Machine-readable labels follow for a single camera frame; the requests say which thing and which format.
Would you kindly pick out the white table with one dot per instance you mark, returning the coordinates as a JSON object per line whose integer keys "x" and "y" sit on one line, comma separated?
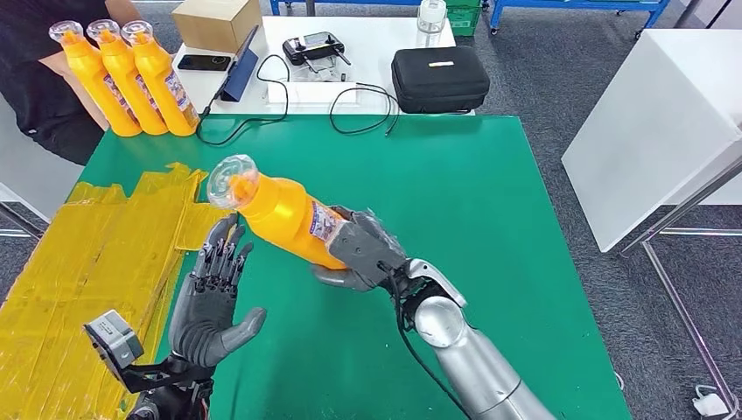
{"x": 655, "y": 139}

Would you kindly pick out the white desk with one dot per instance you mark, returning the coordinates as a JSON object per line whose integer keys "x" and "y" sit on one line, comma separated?
{"x": 377, "y": 36}

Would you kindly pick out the black smartphone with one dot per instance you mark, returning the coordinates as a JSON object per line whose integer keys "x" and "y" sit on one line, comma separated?
{"x": 204, "y": 62}

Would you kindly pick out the person's right forearm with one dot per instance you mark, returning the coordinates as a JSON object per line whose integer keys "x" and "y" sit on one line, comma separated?
{"x": 69, "y": 81}

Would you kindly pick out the black zip carrying case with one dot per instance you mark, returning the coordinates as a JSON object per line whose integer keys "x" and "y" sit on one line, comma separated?
{"x": 440, "y": 80}

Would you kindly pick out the blue tablet folio case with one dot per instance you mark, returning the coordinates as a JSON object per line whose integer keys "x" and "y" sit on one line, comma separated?
{"x": 240, "y": 75}

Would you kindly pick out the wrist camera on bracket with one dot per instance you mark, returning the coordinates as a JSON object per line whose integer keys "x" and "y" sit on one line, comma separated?
{"x": 365, "y": 255}
{"x": 116, "y": 342}

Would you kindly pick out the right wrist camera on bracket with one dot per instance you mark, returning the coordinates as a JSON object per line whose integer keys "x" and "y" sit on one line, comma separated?
{"x": 365, "y": 255}

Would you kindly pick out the white power adapter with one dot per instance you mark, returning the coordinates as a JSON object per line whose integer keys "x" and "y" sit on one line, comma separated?
{"x": 710, "y": 404}

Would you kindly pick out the green plastic crate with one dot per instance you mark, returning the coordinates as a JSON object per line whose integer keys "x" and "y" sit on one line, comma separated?
{"x": 464, "y": 20}

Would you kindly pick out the blue metal trolley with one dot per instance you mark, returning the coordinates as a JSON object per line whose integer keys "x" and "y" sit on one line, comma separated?
{"x": 579, "y": 6}

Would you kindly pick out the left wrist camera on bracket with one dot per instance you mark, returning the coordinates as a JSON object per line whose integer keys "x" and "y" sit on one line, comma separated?
{"x": 116, "y": 342}

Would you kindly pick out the black remote controller with screen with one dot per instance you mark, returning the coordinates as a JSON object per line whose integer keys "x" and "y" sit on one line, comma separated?
{"x": 315, "y": 49}

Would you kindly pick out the clear plastic jar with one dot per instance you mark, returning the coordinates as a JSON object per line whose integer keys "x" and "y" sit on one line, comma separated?
{"x": 432, "y": 23}

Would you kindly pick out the person's left forearm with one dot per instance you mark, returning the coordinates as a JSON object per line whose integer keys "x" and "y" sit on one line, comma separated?
{"x": 122, "y": 9}

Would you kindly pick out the person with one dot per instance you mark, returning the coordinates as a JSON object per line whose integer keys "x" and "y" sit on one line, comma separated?
{"x": 35, "y": 87}

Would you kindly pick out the brown cardboard box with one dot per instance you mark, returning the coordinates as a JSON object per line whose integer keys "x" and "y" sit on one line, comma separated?
{"x": 215, "y": 23}

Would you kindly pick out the yellow taped plastic sheet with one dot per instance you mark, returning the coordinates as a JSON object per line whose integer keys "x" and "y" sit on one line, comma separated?
{"x": 87, "y": 278}

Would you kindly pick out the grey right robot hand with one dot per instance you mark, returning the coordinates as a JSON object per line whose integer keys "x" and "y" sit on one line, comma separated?
{"x": 371, "y": 223}

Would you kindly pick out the white bench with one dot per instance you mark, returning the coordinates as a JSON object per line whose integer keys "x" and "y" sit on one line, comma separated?
{"x": 40, "y": 174}

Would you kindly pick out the steel table leg frame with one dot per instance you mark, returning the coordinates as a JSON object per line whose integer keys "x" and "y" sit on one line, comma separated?
{"x": 707, "y": 232}

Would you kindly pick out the orange detergent bottle clear cap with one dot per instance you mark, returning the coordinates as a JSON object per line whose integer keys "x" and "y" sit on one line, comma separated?
{"x": 93, "y": 87}
{"x": 278, "y": 214}
{"x": 130, "y": 93}
{"x": 159, "y": 87}

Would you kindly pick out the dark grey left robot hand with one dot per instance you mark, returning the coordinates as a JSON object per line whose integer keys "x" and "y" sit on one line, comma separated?
{"x": 203, "y": 313}

